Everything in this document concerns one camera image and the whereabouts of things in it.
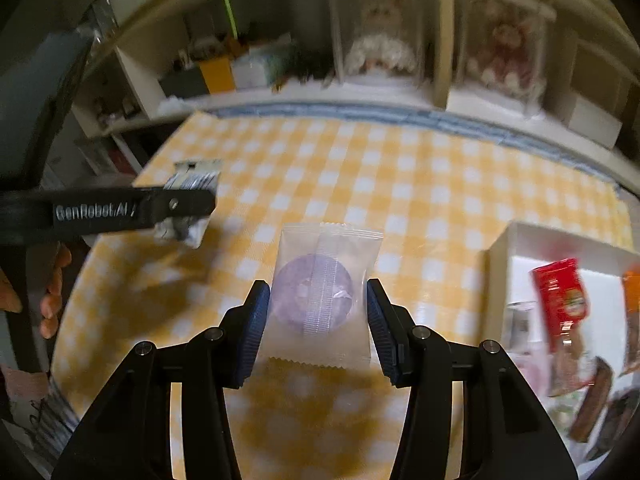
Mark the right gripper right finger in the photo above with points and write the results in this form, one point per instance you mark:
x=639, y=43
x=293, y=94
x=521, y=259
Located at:
x=506, y=433

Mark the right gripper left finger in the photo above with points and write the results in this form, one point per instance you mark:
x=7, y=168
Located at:
x=125, y=434

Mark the green white snack packet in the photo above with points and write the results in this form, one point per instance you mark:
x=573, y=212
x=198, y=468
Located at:
x=563, y=410

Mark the pink white small packet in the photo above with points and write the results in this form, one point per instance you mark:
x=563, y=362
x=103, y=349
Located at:
x=535, y=369

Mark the white brown candy packet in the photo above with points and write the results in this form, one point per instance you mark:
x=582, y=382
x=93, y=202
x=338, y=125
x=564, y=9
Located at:
x=519, y=326

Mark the white cardboard tray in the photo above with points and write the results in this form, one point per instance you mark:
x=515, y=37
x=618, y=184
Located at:
x=523, y=247

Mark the red snack packet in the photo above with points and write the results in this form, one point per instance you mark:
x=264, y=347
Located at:
x=565, y=308

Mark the silver beige snack packet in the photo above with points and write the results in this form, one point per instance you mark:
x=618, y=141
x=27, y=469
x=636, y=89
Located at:
x=191, y=194

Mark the orange snack bar packet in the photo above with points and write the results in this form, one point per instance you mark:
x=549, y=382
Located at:
x=631, y=285

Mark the purple round pastry pack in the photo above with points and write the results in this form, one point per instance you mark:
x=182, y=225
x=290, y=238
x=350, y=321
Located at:
x=317, y=311

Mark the brown chocolate snack pack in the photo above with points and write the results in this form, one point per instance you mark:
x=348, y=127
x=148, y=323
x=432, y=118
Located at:
x=593, y=403

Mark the person's left hand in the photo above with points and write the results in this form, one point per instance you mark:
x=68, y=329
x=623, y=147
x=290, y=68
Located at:
x=51, y=301

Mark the dark red black packet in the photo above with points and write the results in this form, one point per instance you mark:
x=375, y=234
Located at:
x=617, y=417

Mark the orange box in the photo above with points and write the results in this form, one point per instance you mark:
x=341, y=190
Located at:
x=217, y=75

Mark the yellow white checkered cloth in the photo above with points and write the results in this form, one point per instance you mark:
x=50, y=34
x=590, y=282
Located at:
x=440, y=201

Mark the tissue box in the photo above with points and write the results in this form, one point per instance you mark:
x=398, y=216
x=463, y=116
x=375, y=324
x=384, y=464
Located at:
x=262, y=66

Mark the white storage box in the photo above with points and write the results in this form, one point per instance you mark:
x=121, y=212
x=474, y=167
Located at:
x=590, y=120

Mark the wooden shelf unit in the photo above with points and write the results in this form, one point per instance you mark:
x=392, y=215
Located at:
x=145, y=44

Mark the red dress doll case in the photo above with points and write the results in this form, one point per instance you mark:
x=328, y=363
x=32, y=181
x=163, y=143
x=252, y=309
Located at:
x=503, y=51

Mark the white dress doll case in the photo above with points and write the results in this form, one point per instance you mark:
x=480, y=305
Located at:
x=378, y=43

